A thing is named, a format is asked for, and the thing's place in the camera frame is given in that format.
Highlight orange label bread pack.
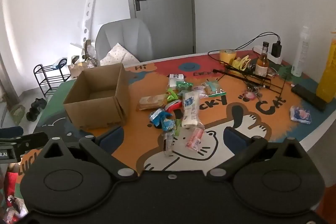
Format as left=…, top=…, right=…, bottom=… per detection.
left=137, top=94, right=167, bottom=110

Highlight clear plastic bottle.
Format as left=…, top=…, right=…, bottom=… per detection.
left=291, top=26, right=310, bottom=77

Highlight colourful cat table mat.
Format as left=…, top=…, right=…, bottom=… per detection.
left=35, top=55, right=335, bottom=172

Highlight brown cardboard box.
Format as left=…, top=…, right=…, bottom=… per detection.
left=63, top=64, right=130, bottom=130

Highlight SF cardboard box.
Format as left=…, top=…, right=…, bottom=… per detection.
left=67, top=56, right=99, bottom=79

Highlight white black-label snack pack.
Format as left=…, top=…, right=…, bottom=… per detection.
left=169, top=73, right=185, bottom=89

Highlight black wire rack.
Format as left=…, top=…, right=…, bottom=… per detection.
left=212, top=66, right=286, bottom=97

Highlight clear small snack packet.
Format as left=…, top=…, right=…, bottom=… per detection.
left=162, top=130, right=175, bottom=157

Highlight black shoes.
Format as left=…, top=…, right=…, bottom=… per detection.
left=26, top=98, right=47, bottom=122

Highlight grey armchair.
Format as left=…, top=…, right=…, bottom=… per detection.
left=95, top=19, right=154, bottom=62

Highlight yellow plastic bottle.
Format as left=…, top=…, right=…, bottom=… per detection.
left=316, top=31, right=336, bottom=103

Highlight black shoe rack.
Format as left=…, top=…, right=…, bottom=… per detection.
left=33, top=64, right=71, bottom=97

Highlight bright green snack packet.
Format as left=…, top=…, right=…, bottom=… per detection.
left=166, top=88, right=179, bottom=103

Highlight cookie pack teal stripe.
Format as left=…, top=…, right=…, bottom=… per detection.
left=202, top=80, right=226, bottom=97

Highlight black rectangular device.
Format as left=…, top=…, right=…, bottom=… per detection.
left=291, top=84, right=327, bottom=112

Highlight white power strip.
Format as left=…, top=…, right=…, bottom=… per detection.
left=252, top=45, right=283, bottom=65

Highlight amber glass bottle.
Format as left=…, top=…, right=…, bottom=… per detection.
left=255, top=42, right=269, bottom=77

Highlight dark green snack packet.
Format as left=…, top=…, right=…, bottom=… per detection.
left=176, top=81, right=194, bottom=96

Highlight blue white tissue pack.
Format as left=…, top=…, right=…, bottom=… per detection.
left=289, top=106, right=311, bottom=124

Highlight light blue snack packet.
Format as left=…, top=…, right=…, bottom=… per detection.
left=161, top=118, right=175, bottom=132

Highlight black charger plug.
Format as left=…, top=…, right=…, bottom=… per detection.
left=271, top=41, right=282, bottom=58

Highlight yellow crumpled wrapper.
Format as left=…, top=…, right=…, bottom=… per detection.
left=232, top=55, right=251, bottom=71

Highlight long white bread pack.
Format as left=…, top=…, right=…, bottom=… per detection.
left=182, top=91, right=204, bottom=128

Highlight black door handle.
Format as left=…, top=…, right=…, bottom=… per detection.
left=134, top=0, right=147, bottom=11

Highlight red snack packet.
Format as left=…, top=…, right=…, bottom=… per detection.
left=165, top=100, right=183, bottom=113

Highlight blue slipper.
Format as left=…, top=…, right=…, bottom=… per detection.
left=51, top=57, right=67, bottom=70

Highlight pink candy packet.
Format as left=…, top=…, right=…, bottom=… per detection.
left=186, top=127, right=204, bottom=151

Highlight black cable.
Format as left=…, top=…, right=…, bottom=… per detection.
left=207, top=31, right=281, bottom=67

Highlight dotted white cushion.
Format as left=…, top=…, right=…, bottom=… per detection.
left=100, top=43, right=140, bottom=66

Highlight yellow tape roll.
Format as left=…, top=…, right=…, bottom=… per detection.
left=219, top=50, right=236, bottom=65

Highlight pink keychain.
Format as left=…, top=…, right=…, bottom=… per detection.
left=243, top=90, right=256, bottom=102

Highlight pink snack packet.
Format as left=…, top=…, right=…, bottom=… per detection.
left=191, top=85, right=208, bottom=98

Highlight white perforated board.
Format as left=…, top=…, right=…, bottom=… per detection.
left=70, top=0, right=95, bottom=48

